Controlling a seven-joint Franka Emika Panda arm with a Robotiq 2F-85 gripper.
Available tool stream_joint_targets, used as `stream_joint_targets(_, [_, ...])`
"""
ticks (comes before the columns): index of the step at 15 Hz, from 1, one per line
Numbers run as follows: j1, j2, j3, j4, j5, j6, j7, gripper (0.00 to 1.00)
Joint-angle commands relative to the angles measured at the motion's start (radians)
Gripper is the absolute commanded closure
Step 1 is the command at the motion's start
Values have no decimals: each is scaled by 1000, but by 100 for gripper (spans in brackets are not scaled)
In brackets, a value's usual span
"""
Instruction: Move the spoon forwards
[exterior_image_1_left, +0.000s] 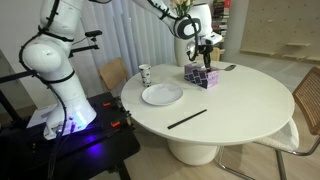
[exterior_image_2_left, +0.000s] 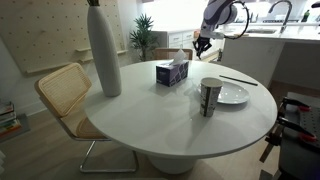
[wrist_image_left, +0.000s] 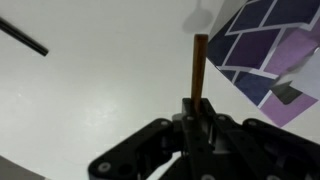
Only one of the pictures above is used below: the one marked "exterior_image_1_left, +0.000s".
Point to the tan wooden chair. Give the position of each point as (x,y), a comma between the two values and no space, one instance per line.
(217,55)

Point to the long wooden pegboard ledge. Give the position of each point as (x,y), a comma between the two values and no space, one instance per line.
(258,52)

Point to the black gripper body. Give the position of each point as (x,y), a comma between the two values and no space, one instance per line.
(205,46)

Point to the white box on cart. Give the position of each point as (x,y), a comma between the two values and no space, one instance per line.
(38,116)

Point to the wooden pegboard shelf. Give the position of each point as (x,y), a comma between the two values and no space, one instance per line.
(297,44)
(313,58)
(293,56)

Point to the rattan chair with chrome frame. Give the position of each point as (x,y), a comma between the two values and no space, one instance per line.
(310,100)

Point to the purple tissue box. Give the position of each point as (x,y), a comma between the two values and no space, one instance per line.
(200,78)

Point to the black camera boom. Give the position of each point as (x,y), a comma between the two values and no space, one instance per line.
(10,78)

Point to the flowers in vase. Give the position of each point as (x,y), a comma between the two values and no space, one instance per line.
(178,4)

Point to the tall white vase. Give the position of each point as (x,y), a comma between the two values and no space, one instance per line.
(181,53)

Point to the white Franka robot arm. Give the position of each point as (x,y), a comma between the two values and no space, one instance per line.
(63,86)

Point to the robot mounting cart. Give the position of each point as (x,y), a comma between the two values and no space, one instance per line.
(83,153)

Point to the white pleated curtain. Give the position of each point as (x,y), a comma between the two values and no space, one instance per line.
(133,43)

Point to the light plywood chair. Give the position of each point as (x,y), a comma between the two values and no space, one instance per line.
(113,73)

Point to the white table pedestal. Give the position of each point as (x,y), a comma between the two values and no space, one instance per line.
(191,153)

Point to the black camera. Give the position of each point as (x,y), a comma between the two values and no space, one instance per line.
(93,33)

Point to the black chopstick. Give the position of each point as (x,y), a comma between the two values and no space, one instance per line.
(186,118)
(181,122)

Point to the tall tower of books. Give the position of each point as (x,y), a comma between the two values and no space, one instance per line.
(220,20)

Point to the patterned paper cup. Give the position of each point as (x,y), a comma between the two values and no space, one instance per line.
(145,76)

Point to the white round plate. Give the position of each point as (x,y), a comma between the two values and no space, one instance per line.
(162,95)

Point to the wooden pegboard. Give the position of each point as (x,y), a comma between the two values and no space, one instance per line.
(276,23)

